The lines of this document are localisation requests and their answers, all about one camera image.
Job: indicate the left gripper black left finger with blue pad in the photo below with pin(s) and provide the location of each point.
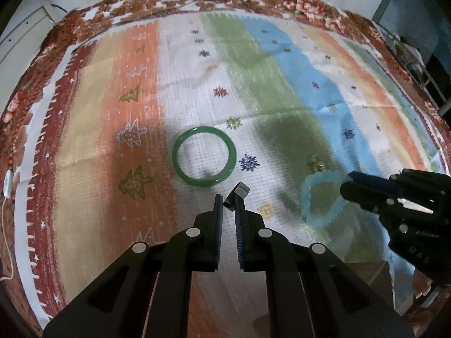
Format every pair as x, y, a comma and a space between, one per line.
145, 292

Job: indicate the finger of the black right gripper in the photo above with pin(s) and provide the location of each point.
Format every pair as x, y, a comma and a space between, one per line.
367, 198
370, 179

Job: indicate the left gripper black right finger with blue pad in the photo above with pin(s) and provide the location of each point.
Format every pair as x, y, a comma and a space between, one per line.
310, 291

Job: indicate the green jade bangle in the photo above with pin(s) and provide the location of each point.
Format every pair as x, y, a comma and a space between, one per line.
219, 177

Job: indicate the colourful striped cloth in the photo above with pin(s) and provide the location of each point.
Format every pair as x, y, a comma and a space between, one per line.
303, 107

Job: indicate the red floral bedsheet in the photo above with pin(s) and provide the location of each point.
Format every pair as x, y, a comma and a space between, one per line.
82, 25

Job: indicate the white switch with cord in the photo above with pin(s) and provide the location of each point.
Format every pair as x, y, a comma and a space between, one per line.
7, 191

